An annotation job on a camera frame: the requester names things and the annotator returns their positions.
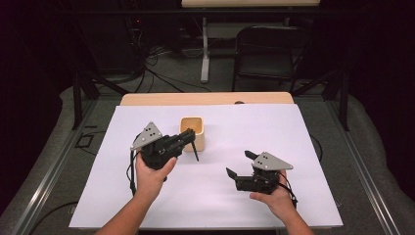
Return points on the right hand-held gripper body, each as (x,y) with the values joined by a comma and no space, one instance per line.
(261,181)

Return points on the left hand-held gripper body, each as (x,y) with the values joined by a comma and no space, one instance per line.
(156,148)

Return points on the cream square pen holder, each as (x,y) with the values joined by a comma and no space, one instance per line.
(199,142)

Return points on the person's right hand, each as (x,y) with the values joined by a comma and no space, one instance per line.
(279,200)

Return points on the person's left hand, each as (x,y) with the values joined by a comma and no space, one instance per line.
(150,181)

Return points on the white table sheet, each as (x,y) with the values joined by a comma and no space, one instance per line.
(228,209)

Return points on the wooden table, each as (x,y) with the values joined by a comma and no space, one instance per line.
(195,98)

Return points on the white desk leg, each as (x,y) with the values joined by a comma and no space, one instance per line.
(205,58)

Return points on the black folding chair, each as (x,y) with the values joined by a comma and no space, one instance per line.
(267,70)

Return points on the light wooden desk top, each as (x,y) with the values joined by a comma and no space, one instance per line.
(251,3)

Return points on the black metal frame stand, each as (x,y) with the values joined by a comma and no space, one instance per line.
(77,104)
(344,104)

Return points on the aluminium floor rail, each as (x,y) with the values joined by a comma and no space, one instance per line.
(362,176)
(49,176)

